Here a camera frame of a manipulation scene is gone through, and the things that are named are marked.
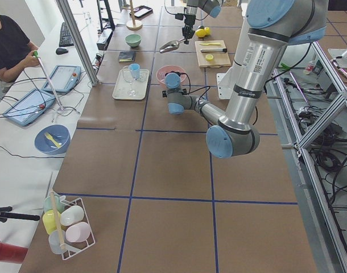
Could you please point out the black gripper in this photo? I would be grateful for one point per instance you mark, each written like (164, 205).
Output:
(164, 93)
(188, 21)

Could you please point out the steel ice scoop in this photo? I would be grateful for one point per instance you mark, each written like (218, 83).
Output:
(171, 46)

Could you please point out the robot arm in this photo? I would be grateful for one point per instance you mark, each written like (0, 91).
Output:
(269, 27)
(211, 7)

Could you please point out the light blue cup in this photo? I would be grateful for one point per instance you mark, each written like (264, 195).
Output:
(135, 70)

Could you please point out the white plastic cup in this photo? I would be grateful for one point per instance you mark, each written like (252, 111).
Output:
(72, 215)

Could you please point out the green plastic cup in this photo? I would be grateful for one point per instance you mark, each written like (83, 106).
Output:
(48, 204)

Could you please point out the pink plastic cup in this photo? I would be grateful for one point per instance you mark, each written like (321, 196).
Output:
(78, 232)

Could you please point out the yellow plastic cup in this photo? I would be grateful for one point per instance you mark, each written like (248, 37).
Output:
(49, 221)

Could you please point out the clear plastic cup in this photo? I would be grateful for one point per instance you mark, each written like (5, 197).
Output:
(54, 243)

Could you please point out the whole yellow lemon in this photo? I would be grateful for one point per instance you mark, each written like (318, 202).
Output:
(200, 33)

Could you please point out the pink bowl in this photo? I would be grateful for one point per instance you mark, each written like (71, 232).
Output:
(167, 68)

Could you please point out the yellow plastic knife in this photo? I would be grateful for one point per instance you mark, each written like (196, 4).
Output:
(210, 44)

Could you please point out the steel muddler black tip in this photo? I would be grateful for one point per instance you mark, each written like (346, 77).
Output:
(214, 50)

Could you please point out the lemon half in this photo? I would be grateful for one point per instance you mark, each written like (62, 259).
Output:
(209, 57)

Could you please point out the wooden cutting board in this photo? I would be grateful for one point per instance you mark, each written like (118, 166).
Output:
(220, 59)

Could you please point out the cream bear serving tray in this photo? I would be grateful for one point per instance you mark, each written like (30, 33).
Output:
(121, 88)

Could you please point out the clear wine glass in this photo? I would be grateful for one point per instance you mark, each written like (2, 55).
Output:
(129, 79)

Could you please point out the green bowl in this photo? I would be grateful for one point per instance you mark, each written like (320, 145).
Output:
(133, 40)

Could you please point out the wooden paper towel stand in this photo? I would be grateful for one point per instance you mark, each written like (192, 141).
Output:
(133, 23)

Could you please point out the grey and yellow cloth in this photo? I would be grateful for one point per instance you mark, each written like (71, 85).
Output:
(126, 56)

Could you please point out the far teach pendant tablet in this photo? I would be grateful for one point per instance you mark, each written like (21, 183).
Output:
(65, 77)

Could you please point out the teach pendant tablet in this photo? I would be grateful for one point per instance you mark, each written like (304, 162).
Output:
(30, 107)
(65, 77)

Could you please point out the black keyboard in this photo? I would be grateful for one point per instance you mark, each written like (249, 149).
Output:
(65, 39)

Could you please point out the black computer mouse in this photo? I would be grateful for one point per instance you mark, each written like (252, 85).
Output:
(61, 51)

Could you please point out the blue bowl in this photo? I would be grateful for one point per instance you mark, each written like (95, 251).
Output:
(60, 133)

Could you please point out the yellow plastic fork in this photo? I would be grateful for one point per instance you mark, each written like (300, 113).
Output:
(50, 137)

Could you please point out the silver stick green tip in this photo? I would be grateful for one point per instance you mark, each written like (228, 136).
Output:
(61, 108)

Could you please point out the near teach pendant tablet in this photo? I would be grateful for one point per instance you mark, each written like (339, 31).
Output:
(30, 107)

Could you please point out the person in black shirt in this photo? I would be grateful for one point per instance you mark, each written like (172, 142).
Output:
(16, 50)

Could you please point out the red cylinder object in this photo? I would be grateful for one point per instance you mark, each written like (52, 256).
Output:
(12, 253)

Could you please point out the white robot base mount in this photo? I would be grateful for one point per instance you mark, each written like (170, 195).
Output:
(226, 81)

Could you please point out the aluminium frame post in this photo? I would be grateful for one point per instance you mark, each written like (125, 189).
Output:
(77, 39)

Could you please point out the aluminium truss frame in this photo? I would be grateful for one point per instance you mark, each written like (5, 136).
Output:
(310, 97)

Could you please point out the white wire cup rack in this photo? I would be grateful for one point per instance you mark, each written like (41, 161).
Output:
(72, 249)

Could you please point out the black tripod handle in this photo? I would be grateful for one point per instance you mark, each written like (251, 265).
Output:
(6, 213)

